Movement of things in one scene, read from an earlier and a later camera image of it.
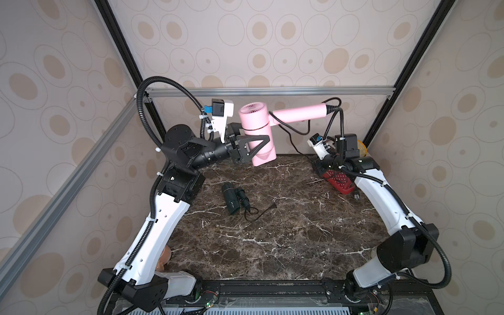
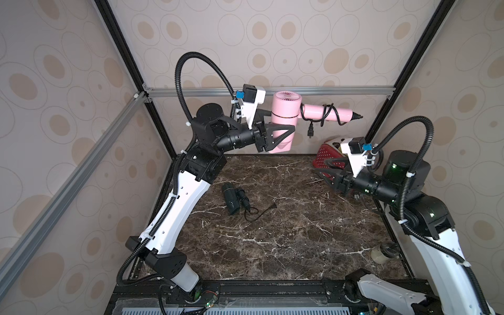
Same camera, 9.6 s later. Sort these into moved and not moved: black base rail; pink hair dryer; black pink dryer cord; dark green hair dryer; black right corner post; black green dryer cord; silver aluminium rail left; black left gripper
Moved: black pink dryer cord; pink hair dryer; black left gripper
Not moved: dark green hair dryer; black base rail; black green dryer cord; black right corner post; silver aluminium rail left
